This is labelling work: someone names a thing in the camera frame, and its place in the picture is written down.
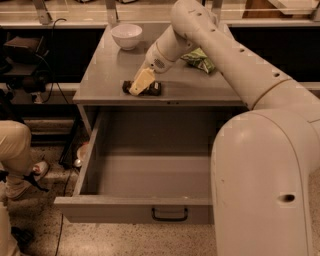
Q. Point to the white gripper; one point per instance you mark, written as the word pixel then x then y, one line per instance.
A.
pixel 156 61

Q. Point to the dark rxbar chocolate bar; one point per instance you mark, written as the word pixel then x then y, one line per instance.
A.
pixel 153 89

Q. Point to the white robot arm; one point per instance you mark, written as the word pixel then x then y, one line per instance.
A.
pixel 261 159

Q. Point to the grey metal drawer cabinet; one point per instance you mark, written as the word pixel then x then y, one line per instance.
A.
pixel 190 100

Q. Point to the open grey top drawer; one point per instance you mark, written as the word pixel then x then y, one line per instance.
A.
pixel 126 174

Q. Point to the white ceramic bowl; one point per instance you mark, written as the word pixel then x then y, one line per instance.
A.
pixel 127 36

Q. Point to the green chip bag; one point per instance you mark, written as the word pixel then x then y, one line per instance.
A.
pixel 198 59

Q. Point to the black equipment on left shelf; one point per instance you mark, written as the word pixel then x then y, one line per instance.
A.
pixel 22 61

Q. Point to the white red sneaker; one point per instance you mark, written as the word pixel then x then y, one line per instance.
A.
pixel 40 169

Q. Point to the person leg beige trousers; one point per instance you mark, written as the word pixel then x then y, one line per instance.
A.
pixel 15 156

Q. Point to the black drawer handle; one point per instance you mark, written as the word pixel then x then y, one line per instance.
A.
pixel 169 215

